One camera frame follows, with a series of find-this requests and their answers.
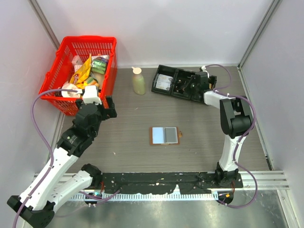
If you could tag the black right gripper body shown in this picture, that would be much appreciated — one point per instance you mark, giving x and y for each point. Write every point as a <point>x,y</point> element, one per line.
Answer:
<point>194,88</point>

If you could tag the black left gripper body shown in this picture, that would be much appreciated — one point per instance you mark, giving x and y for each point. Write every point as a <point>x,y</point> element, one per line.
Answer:
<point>103,113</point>

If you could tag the brown leather card holder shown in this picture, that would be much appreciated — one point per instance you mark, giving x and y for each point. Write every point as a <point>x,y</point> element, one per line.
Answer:
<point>164,135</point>

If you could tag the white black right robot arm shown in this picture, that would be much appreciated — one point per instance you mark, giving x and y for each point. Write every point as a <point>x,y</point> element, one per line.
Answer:
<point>236,122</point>

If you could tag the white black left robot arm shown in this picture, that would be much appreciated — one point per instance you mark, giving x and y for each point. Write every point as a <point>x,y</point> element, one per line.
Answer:
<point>38,204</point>

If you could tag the white card stack in tray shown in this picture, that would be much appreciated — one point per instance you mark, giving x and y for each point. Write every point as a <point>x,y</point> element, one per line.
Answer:
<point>163,82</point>

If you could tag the black three-compartment tray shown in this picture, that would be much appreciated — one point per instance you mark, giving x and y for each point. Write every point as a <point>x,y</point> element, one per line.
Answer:
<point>178,74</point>

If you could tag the yellow boxed snack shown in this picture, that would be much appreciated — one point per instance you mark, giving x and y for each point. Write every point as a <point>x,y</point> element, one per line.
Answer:
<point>90,81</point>

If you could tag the white tape roll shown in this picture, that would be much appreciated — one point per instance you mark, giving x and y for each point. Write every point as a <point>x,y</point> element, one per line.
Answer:
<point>71,91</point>

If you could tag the yellow snack bag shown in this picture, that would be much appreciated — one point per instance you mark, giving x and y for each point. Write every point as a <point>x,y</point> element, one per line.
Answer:
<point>81,72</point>

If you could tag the red plastic shopping basket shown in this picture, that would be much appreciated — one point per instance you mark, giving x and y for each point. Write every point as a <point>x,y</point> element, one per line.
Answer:
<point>81,62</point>

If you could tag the green sponge pack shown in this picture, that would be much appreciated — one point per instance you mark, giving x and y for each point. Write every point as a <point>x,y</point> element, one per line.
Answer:
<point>98,66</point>

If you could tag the green liquid squeeze bottle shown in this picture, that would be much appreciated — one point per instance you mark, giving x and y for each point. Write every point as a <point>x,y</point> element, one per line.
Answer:
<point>138,81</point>

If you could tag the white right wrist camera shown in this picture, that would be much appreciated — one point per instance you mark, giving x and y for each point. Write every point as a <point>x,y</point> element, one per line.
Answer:
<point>203,68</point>

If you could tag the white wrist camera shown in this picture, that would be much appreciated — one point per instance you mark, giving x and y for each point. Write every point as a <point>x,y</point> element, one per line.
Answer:
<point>90,95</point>
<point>203,68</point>

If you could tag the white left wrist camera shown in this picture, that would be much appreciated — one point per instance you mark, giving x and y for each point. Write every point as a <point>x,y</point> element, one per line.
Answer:
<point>90,95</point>

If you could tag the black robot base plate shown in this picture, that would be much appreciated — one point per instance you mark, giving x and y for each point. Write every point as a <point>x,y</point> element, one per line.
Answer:
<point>159,183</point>

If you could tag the aluminium front rail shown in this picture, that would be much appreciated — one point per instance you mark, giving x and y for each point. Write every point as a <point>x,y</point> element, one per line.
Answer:
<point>270,180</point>

